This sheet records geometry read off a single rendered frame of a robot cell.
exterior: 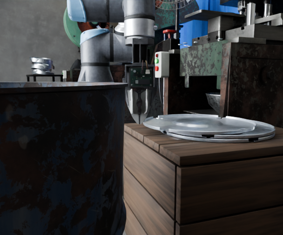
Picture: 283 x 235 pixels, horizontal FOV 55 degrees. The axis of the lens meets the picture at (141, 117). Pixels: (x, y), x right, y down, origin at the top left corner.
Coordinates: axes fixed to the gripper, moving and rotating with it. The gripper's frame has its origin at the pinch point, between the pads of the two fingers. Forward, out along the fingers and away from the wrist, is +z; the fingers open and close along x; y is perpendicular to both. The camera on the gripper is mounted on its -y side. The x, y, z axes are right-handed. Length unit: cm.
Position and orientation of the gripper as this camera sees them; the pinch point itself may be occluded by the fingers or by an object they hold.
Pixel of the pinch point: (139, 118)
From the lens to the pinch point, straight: 71.8
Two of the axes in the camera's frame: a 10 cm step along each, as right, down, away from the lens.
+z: 0.0, 9.9, 1.4
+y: 0.3, 1.4, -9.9
